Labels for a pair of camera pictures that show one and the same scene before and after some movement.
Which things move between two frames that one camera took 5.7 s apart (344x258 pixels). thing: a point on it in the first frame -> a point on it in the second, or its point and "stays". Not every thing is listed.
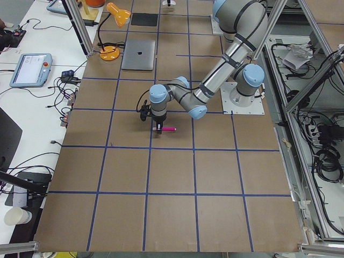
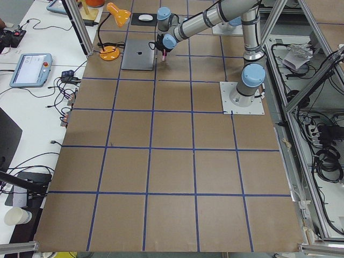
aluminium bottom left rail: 19,247 stays
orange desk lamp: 112,52 stays
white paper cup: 16,215 stays
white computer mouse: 172,3 -> 145,17
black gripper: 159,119 -> 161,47
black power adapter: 68,76 stays
